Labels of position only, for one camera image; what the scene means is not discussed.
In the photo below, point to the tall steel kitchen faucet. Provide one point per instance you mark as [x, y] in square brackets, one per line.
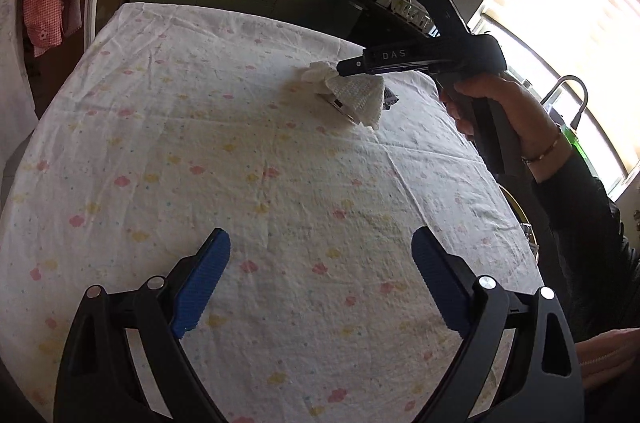
[580, 103]

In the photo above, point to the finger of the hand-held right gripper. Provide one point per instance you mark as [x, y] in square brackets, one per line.
[352, 65]

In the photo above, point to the yellow rimmed bin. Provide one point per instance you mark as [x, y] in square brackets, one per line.
[520, 218]

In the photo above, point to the white floral tablecloth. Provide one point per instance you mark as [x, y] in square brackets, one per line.
[200, 153]

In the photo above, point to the dish rack with plates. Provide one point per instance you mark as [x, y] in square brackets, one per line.
[410, 10]

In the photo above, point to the person's leg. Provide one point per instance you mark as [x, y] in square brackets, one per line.
[615, 358]

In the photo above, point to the kitchen window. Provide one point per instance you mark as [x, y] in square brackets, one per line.
[575, 3]

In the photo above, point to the white foam net item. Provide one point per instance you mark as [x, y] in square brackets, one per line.
[360, 100]

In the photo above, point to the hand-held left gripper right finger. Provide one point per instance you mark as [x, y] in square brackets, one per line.
[440, 283]

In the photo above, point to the person's right forearm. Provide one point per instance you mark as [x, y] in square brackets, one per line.
[575, 203]

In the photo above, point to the person's right hand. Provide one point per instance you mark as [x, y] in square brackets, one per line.
[520, 113]

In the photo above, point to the green bottle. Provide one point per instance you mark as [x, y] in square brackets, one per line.
[572, 138]

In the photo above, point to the small dark printed packet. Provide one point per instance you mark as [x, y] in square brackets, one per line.
[391, 97]

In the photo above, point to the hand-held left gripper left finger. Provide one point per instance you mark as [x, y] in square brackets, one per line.
[200, 288]

